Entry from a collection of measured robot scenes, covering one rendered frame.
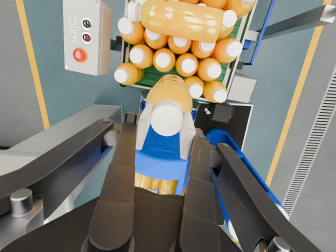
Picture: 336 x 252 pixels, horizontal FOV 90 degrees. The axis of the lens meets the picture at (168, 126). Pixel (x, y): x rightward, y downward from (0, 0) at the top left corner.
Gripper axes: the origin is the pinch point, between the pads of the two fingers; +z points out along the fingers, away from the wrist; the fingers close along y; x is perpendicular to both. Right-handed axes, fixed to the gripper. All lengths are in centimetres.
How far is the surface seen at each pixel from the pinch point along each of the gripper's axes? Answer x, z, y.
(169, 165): -19.5, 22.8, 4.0
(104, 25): 12.7, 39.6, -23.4
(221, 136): -47, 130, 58
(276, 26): 28, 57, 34
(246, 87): 4, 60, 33
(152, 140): -18.2, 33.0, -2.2
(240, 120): -28, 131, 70
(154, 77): 0, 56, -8
